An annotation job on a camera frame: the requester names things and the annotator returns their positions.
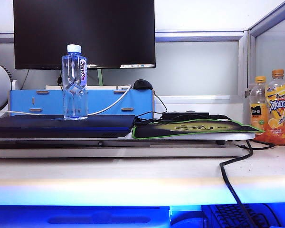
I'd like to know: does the clear mineral water bottle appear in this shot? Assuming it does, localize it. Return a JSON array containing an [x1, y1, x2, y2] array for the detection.
[[62, 44, 89, 121]]

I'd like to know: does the black closed laptop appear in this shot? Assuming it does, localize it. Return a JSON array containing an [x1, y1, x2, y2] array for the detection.
[[0, 114, 136, 139]]

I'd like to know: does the small orange juice bottle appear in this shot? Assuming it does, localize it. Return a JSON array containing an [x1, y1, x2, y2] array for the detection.
[[249, 76, 269, 136]]

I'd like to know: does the large iced tea bottle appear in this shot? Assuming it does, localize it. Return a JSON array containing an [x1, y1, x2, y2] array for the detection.
[[263, 69, 285, 146]]

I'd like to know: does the black green-edged mouse pad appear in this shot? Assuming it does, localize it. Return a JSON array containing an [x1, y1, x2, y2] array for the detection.
[[132, 118, 266, 140]]

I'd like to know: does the black computer mouse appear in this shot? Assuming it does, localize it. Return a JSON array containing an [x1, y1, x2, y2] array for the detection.
[[132, 79, 154, 91]]

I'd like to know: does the black power adapter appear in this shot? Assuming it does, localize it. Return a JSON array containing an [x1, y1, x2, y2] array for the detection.
[[161, 112, 210, 121]]

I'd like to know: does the white desk riser stand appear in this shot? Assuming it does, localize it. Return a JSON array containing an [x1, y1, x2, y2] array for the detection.
[[0, 132, 256, 159]]

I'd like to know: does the black computer monitor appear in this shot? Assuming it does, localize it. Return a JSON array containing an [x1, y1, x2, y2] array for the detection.
[[13, 0, 156, 70]]

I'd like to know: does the blue wooden desk organizer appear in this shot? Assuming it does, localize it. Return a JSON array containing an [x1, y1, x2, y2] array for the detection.
[[9, 89, 155, 119]]

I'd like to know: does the black keyboard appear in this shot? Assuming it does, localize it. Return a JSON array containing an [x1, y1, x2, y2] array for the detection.
[[201, 203, 283, 228]]

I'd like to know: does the white desk fan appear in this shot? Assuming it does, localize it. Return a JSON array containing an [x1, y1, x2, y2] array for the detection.
[[0, 60, 12, 117]]

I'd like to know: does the thin black mouse cable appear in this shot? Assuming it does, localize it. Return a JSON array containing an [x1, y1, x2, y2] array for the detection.
[[134, 91, 168, 124]]

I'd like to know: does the white cable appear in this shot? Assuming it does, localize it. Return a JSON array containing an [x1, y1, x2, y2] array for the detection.
[[0, 84, 132, 116]]

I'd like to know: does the thin black monitor cable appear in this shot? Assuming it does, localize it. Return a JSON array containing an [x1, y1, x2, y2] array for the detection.
[[57, 68, 65, 92]]

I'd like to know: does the thick black power cable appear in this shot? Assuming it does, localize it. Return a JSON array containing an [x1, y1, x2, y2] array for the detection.
[[219, 139, 259, 228]]

